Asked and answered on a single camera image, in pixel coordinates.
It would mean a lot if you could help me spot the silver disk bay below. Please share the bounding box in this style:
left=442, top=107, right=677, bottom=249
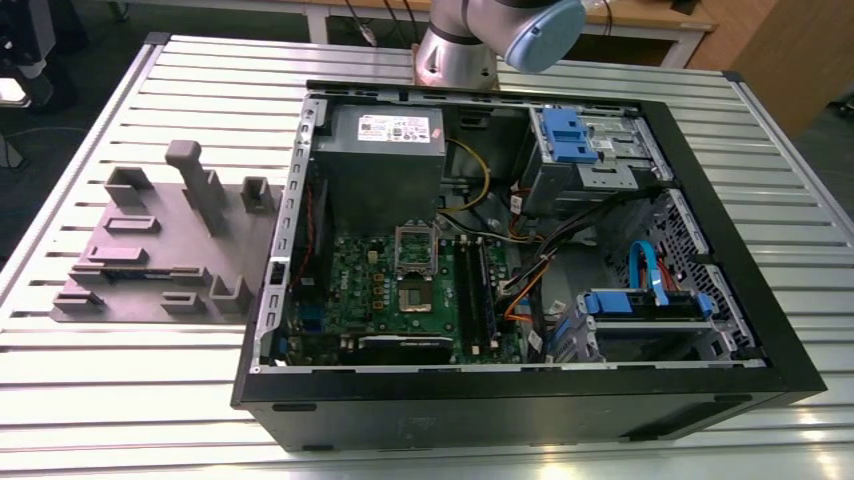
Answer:
left=544, top=288, right=740, bottom=364

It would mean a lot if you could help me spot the black graphics card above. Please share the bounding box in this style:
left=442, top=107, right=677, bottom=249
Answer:
left=337, top=333, right=455, bottom=366

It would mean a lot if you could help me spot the yellow wire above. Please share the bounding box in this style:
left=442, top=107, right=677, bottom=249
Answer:
left=439, top=137, right=493, bottom=215

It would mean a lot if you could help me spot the grey power supply unit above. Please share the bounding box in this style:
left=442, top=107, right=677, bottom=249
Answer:
left=311, top=103, right=447, bottom=236

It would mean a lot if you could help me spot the wooden cabinet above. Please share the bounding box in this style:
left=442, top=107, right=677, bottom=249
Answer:
left=730, top=0, right=854, bottom=136

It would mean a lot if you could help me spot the multicolour power wire bundle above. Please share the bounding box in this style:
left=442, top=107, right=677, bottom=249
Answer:
left=439, top=209, right=542, bottom=246

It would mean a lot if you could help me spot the CPU socket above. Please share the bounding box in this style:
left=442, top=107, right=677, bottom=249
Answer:
left=398, top=277, right=437, bottom=315

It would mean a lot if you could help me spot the blue expansion slot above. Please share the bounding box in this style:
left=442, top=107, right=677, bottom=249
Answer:
left=298, top=305, right=327, bottom=335

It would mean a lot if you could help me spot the silver drive cage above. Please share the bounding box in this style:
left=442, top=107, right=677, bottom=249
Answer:
left=523, top=103, right=674, bottom=217

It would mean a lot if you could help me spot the small blue drive clip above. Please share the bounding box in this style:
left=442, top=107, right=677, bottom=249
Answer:
left=553, top=138, right=601, bottom=164

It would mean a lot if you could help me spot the grey plastic parts rack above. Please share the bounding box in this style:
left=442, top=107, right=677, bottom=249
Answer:
left=50, top=140, right=289, bottom=326

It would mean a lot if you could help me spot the metal socket cover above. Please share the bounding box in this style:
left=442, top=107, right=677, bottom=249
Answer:
left=394, top=219, right=443, bottom=279

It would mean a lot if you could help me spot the black wire bundle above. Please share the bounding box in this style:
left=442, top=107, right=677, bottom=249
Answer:
left=499, top=187, right=673, bottom=296

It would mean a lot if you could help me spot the hard disk in blue carrier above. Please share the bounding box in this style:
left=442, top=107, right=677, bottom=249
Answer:
left=577, top=288, right=717, bottom=324

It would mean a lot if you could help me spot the black PC case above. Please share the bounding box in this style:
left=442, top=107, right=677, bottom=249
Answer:
left=230, top=78, right=829, bottom=454

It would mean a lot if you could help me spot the white framed desk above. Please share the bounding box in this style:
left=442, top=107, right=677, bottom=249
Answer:
left=303, top=0, right=435, bottom=49

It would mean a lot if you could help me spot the large blue drive clip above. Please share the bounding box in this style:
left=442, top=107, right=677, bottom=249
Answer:
left=544, top=107, right=590, bottom=144

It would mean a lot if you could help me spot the pale blue flat wire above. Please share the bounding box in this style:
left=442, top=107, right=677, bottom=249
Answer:
left=541, top=312, right=577, bottom=362

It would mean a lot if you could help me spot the wooden desk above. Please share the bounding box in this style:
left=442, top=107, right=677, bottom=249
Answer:
left=584, top=0, right=720, bottom=69

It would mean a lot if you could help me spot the orange wire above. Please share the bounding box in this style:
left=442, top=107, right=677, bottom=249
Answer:
left=503, top=293, right=539, bottom=325

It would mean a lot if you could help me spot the green motherboard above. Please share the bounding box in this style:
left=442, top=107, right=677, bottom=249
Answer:
left=286, top=232, right=529, bottom=366

